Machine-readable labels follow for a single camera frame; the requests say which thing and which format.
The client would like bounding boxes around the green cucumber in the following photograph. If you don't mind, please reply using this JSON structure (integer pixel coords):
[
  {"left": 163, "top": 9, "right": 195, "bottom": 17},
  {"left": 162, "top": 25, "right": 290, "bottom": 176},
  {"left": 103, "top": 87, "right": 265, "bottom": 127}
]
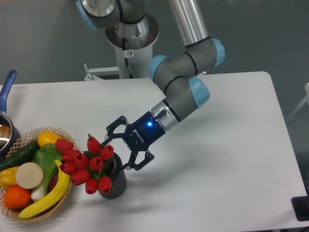
[{"left": 0, "top": 141, "right": 40, "bottom": 171}]

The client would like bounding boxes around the beige round slice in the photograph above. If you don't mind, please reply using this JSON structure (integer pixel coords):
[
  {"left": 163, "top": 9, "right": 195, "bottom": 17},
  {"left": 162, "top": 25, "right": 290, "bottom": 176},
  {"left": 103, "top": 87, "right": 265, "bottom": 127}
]
[{"left": 15, "top": 162, "right": 43, "bottom": 189}]

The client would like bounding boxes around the green bok choy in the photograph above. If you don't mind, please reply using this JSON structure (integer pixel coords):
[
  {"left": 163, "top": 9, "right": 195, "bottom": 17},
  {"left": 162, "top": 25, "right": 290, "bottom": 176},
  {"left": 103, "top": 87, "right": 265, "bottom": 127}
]
[{"left": 31, "top": 144, "right": 63, "bottom": 202}]

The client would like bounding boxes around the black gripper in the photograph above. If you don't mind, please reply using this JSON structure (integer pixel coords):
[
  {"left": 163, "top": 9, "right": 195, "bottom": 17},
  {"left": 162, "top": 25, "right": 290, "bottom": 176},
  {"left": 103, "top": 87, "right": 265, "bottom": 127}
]
[{"left": 100, "top": 110, "right": 168, "bottom": 175}]

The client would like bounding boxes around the blue handled saucepan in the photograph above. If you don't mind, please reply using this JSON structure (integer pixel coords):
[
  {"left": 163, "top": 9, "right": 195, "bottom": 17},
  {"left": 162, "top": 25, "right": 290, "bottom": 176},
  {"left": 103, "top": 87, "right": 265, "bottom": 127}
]
[{"left": 0, "top": 70, "right": 21, "bottom": 164}]

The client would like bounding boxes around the white frame at right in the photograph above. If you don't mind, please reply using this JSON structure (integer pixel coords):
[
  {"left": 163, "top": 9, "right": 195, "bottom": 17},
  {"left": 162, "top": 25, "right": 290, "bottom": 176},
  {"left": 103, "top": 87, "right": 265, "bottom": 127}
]
[{"left": 287, "top": 83, "right": 309, "bottom": 123}]

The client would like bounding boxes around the black device at edge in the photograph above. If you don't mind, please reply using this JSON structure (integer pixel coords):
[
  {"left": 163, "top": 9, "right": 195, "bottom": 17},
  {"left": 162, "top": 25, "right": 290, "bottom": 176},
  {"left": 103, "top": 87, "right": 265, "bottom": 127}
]
[{"left": 291, "top": 196, "right": 309, "bottom": 221}]

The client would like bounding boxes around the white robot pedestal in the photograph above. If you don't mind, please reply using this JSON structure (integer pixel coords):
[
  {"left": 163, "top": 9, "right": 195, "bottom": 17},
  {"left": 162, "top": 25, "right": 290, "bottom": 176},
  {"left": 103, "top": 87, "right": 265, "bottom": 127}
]
[{"left": 86, "top": 13, "right": 159, "bottom": 80}]

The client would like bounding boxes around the dark red vegetable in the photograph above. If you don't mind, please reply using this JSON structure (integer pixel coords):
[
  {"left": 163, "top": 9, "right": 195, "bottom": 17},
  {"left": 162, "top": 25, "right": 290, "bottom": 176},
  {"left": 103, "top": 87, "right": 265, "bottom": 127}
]
[{"left": 48, "top": 174, "right": 58, "bottom": 192}]

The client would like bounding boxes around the woven wicker basket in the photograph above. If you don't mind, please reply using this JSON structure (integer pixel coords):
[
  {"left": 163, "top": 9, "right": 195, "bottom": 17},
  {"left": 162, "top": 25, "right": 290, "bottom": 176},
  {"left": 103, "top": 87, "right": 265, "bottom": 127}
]
[{"left": 0, "top": 126, "right": 80, "bottom": 223}]

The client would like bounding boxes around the orange fruit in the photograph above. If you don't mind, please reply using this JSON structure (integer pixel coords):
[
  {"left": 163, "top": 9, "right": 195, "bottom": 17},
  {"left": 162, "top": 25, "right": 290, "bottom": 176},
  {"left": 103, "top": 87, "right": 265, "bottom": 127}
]
[{"left": 4, "top": 186, "right": 31, "bottom": 209}]

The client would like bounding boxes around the yellow bell pepper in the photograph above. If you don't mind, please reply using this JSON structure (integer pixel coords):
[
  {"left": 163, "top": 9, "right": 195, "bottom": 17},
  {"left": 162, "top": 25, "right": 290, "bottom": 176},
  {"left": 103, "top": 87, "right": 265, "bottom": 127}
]
[{"left": 0, "top": 166, "right": 19, "bottom": 189}]

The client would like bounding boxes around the red tulip bouquet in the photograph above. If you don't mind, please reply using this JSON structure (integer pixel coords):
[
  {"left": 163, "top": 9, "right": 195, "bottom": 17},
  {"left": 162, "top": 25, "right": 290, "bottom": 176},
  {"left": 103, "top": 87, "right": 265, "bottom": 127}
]
[{"left": 55, "top": 135, "right": 115, "bottom": 195}]

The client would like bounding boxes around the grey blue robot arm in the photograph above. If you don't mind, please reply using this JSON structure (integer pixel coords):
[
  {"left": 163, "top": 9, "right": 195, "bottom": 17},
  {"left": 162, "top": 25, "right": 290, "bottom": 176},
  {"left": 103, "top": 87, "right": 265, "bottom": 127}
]
[{"left": 76, "top": 0, "right": 225, "bottom": 170}]

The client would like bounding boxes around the dark grey ribbed vase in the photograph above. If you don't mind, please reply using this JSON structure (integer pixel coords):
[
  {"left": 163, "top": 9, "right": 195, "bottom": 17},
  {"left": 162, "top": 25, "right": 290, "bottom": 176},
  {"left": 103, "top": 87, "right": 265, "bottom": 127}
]
[{"left": 98, "top": 153, "right": 126, "bottom": 199}]

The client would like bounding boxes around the yellow banana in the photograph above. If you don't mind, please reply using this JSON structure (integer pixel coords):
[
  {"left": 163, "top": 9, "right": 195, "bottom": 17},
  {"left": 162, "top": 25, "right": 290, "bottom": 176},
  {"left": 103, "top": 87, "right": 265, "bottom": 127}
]
[{"left": 18, "top": 160, "right": 70, "bottom": 219}]

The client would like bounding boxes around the yellow lemon squash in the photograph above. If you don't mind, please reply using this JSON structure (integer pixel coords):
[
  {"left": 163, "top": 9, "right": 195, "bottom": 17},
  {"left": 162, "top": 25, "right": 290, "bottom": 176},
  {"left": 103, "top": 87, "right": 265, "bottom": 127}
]
[{"left": 37, "top": 130, "right": 63, "bottom": 147}]

